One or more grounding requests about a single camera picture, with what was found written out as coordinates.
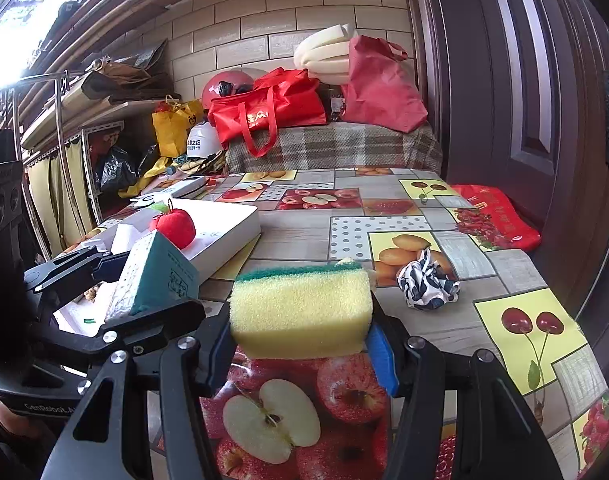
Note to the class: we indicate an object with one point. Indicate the brown leather bag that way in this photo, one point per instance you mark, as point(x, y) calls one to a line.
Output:
point(119, 80)

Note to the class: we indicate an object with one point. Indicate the metal storage rack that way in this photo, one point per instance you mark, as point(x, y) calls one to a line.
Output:
point(59, 125)

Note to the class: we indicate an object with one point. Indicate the plaid blanket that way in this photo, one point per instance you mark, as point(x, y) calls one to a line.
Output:
point(334, 147)

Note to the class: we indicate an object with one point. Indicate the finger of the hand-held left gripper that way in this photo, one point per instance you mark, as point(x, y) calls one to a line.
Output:
point(149, 327)
point(69, 270)

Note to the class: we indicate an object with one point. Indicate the cream foam cushion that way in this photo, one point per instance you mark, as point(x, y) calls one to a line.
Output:
point(324, 55)

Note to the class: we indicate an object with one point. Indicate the yellow shopping bag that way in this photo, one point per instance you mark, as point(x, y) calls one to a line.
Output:
point(172, 130)

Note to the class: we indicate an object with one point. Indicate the red plush apple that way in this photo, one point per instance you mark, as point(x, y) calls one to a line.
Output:
point(177, 227)

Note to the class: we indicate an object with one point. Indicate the yellow cloth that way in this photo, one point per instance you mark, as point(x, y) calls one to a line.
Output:
point(149, 175)

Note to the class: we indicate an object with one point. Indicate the large white box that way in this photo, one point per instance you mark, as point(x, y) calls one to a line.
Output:
point(219, 232)

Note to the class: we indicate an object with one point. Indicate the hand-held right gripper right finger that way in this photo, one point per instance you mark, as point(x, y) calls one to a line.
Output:
point(384, 360)

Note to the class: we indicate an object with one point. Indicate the red printed plastic bag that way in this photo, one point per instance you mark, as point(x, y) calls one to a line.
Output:
point(499, 217)

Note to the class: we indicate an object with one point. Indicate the fruit print tablecloth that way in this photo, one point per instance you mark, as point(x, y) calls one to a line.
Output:
point(309, 235)

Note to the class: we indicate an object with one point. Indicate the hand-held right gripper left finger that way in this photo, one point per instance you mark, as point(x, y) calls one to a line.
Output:
point(212, 360)

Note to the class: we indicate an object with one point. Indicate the person's left forearm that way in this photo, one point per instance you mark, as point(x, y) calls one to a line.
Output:
point(14, 450)

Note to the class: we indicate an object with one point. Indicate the yellow rack curtain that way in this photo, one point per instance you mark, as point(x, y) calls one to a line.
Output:
point(54, 195)

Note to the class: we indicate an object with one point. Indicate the bright red tote bag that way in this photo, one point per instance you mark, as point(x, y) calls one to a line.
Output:
point(279, 105)

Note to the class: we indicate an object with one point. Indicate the teal tissue pack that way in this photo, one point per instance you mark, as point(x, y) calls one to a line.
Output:
point(159, 275)

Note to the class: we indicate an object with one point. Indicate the white helmet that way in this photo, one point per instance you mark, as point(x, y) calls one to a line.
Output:
point(202, 140)

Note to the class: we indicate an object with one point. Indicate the black and white crumpled cloth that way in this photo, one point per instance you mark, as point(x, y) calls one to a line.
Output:
point(427, 282)

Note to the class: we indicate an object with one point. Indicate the grey bag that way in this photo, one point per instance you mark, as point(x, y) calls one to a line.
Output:
point(147, 55)

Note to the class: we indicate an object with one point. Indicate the black plastic bag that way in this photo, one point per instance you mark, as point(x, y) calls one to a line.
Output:
point(114, 170)

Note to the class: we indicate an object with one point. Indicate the yellow sponge with green pad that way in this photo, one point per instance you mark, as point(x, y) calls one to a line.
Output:
point(299, 315)

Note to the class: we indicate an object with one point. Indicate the small white flat box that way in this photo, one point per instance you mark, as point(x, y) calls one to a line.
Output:
point(177, 190)

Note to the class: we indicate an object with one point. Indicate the dark brown door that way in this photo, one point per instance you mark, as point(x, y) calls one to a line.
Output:
point(509, 85)

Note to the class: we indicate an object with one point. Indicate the dark red fabric bag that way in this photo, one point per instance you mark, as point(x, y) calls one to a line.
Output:
point(379, 90)

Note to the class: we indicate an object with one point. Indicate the pink helmet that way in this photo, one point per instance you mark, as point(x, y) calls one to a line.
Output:
point(229, 80)

